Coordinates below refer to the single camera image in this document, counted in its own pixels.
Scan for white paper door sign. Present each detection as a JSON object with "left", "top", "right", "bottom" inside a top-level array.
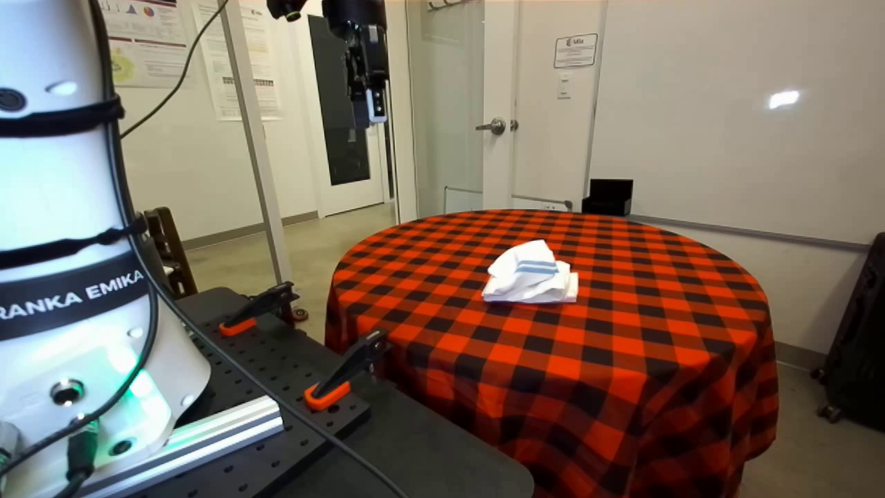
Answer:
[{"left": 550, "top": 34, "right": 601, "bottom": 73}]

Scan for thin black hanging cable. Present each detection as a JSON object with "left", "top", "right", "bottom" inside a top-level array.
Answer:
[{"left": 121, "top": 0, "right": 232, "bottom": 139}]

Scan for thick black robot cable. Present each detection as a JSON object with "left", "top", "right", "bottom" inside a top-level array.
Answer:
[{"left": 86, "top": 0, "right": 413, "bottom": 498}]

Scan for aluminium extrusion rail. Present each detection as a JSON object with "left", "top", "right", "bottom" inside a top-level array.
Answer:
[{"left": 80, "top": 390, "right": 288, "bottom": 498}]

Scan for black clamp with orange handle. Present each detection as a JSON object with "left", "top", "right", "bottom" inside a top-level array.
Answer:
[
  {"left": 216, "top": 279, "right": 301, "bottom": 341},
  {"left": 301, "top": 330, "right": 392, "bottom": 415}
]

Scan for wall poster with yellow patch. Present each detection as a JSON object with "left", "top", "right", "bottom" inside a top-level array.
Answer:
[{"left": 98, "top": 0, "right": 193, "bottom": 91}]

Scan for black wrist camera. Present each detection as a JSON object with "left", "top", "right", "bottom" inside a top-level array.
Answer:
[{"left": 265, "top": 0, "right": 309, "bottom": 24}]

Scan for white door with dark window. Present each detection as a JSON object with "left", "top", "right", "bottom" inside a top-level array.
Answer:
[{"left": 294, "top": 0, "right": 392, "bottom": 221}]

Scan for white text wall poster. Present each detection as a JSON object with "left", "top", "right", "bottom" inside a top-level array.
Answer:
[{"left": 193, "top": 0, "right": 286, "bottom": 121}]

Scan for white towel with blue stripes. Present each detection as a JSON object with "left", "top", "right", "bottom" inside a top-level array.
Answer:
[{"left": 482, "top": 239, "right": 584, "bottom": 308}]

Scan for plain white door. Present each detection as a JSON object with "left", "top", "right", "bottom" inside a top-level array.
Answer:
[{"left": 482, "top": 0, "right": 608, "bottom": 213}]

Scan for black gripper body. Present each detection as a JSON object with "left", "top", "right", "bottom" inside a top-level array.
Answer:
[{"left": 322, "top": 0, "right": 391, "bottom": 74}]

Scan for red black plaid tablecloth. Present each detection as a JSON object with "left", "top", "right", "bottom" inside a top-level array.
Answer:
[{"left": 322, "top": 207, "right": 783, "bottom": 498}]

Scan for grey metal pole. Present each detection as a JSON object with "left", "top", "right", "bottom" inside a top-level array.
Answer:
[{"left": 218, "top": 0, "right": 297, "bottom": 289}]

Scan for black cart top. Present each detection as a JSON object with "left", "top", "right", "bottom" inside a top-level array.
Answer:
[{"left": 275, "top": 373, "right": 537, "bottom": 498}]

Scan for large wall whiteboard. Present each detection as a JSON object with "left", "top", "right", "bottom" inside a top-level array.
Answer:
[{"left": 588, "top": 0, "right": 885, "bottom": 256}]

